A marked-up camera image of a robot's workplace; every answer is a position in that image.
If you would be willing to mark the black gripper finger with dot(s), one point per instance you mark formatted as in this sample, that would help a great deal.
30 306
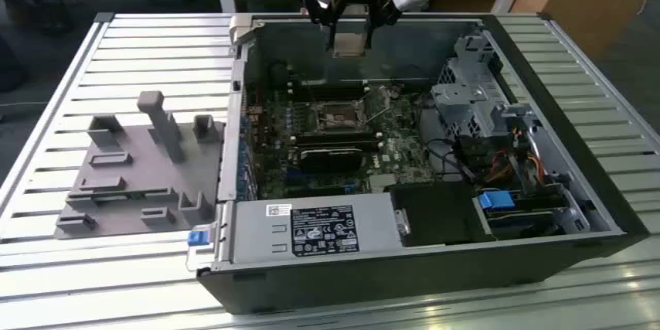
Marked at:
384 13
311 5

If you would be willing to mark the grey plastic drive latch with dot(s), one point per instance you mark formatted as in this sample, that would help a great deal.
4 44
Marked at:
572 218

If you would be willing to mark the blue disk carrier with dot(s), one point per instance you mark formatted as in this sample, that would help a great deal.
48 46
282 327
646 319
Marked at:
495 202

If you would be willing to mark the green motherboard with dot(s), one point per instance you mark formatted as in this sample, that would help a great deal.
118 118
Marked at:
402 144

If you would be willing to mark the small silver chipset heatsink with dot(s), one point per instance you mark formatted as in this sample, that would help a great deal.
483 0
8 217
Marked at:
382 180

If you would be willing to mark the black expansion slot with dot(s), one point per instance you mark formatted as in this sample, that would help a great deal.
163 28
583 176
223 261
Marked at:
315 192

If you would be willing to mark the green RAM stick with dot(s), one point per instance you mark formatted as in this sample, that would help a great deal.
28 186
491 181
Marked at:
111 195

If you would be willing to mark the silver metal drive cage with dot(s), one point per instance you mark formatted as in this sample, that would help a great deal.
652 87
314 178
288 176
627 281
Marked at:
459 102

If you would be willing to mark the black plastic air shroud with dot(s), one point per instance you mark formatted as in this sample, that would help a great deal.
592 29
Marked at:
438 210

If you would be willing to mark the black open PC case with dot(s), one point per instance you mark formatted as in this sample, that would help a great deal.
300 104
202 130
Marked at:
360 287

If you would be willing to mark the blue case latch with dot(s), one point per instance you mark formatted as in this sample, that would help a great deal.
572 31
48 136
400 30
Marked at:
202 235

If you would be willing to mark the black graphics card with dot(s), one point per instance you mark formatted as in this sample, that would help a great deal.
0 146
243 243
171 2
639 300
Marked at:
330 158

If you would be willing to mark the grey parts rack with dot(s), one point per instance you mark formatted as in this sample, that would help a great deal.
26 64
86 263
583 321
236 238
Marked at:
144 152

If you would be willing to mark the CPU socket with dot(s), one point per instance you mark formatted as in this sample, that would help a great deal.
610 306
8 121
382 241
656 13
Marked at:
338 115

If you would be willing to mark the round coin battery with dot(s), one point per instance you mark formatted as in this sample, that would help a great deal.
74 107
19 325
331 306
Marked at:
394 93

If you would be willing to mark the grey power supply unit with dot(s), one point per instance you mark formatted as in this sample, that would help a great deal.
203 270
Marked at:
258 229

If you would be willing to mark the small square CPU plate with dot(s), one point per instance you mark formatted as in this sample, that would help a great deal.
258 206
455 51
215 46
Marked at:
350 42

